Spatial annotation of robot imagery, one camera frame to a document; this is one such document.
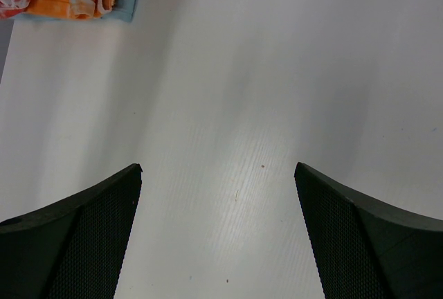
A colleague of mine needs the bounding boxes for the folded light blue trousers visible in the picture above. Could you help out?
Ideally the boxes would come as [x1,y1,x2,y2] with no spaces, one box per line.
[12,0,138,23]

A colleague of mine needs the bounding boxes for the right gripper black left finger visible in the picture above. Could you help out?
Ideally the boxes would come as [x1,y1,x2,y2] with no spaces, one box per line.
[1,164,142,298]

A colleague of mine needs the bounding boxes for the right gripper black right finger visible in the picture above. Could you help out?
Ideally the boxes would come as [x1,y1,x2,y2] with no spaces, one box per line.
[294,163,442,298]

